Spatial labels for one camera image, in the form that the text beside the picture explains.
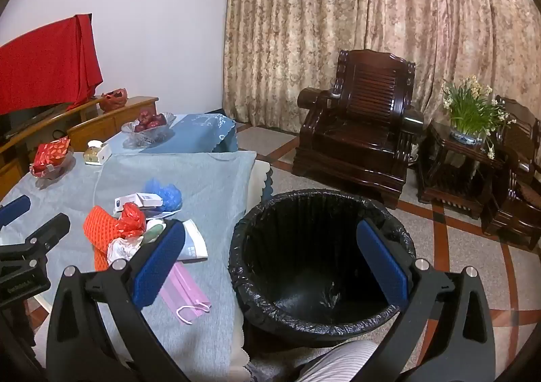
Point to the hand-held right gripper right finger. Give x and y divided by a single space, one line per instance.
382 263

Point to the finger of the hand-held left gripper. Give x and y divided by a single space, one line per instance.
15 208
48 229

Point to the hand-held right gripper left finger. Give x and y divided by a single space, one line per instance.
158 263

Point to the white box with blue flower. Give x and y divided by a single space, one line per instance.
124 203

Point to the black lined trash bin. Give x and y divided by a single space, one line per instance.
312 246

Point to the pink face mask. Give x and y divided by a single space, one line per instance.
186 289

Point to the white crumpled tissue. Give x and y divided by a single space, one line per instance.
122 248

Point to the orange mesh net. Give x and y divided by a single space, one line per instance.
97 229

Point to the crumpled red plastic bag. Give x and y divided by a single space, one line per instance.
131 219

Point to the glass dish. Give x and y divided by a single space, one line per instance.
59 174

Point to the red snack packet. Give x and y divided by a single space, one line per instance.
48 153

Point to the white printed box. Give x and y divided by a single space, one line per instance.
148 199

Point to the blue plastic bag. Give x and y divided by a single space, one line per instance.
165 194

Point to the black television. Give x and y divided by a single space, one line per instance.
5 126

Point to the white and gold tissue box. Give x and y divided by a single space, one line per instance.
97 153

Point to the person's striped trouser leg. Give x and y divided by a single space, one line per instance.
338 365

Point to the dark wooden side table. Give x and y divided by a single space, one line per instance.
456 170

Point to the wooden cabinet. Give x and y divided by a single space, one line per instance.
105 124

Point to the glass fruit bowl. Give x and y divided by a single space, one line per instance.
148 136

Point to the dark wooden armchair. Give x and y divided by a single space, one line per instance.
517 179
359 132

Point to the cream scalloped table cover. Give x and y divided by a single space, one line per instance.
263 179

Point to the blue embroidered tablecloth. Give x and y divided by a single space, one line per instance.
194 132

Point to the large red apple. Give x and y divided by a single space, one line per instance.
146 115

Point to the red cloth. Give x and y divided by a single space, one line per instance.
46 60

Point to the potted flowering plant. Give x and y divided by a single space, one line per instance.
467 115

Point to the beige patterned curtain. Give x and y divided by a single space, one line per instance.
338 18

